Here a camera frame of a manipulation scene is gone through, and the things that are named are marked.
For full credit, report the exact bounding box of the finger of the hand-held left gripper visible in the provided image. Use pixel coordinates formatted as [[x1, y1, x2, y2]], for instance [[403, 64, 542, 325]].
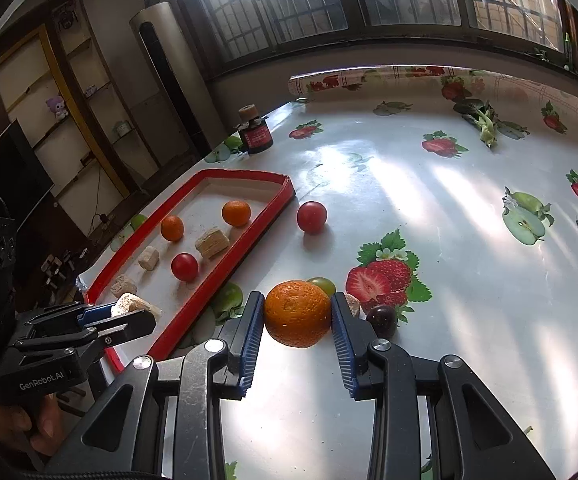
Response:
[[14, 309, 157, 356], [16, 300, 120, 333]]

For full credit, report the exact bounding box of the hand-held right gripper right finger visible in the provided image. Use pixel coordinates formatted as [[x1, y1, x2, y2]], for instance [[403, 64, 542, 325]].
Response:
[[330, 291, 557, 480]]

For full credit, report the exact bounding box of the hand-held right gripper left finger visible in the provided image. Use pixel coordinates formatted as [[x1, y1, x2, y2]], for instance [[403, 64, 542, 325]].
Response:
[[44, 290, 266, 480]]

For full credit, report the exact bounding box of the orange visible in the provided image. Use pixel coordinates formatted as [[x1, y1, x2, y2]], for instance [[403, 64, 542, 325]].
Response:
[[264, 280, 331, 348], [160, 215, 185, 242], [221, 200, 251, 227]]

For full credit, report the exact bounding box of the red tomato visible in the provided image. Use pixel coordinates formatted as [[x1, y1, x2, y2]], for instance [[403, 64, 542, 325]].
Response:
[[171, 253, 200, 282], [297, 201, 328, 234]]

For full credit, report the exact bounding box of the red rimmed white tray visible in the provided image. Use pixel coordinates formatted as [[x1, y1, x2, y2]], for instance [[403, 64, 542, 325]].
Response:
[[76, 169, 296, 373]]

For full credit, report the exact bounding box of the person's left hand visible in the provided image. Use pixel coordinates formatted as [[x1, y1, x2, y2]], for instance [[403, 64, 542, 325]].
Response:
[[0, 392, 63, 458]]

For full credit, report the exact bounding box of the dark purple plum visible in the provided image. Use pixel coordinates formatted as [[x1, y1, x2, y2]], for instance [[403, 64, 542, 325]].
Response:
[[365, 305, 398, 339]]

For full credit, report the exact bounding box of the green grape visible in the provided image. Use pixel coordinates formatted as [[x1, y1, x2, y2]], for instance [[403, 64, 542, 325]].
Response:
[[306, 276, 336, 296]]

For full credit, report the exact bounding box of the black television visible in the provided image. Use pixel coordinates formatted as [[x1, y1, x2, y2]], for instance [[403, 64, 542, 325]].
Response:
[[0, 120, 55, 223]]

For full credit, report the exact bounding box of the dark bottle with cork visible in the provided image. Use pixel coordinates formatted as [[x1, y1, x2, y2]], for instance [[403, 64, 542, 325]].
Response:
[[236, 104, 274, 155]]

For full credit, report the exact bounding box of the standing air conditioner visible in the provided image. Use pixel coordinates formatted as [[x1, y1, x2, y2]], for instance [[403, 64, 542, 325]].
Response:
[[129, 2, 227, 161]]

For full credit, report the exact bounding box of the green leafy vegetable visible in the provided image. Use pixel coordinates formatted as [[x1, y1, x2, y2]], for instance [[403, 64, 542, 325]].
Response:
[[453, 99, 500, 148]]

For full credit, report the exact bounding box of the wooden wall shelf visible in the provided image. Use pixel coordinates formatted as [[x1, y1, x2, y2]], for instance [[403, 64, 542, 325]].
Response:
[[0, 5, 170, 201]]

